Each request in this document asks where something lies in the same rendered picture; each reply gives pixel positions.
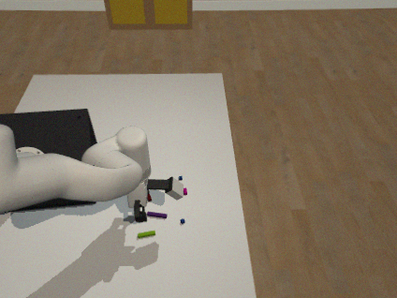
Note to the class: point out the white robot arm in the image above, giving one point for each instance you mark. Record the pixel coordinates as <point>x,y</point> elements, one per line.
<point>31,178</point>

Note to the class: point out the purple rod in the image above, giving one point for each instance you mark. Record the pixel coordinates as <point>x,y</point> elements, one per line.
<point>157,214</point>

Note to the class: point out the lime green rod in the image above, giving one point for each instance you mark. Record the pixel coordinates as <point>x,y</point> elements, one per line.
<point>146,234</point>

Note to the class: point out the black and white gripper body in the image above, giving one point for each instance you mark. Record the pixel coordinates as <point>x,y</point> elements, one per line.
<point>139,193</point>

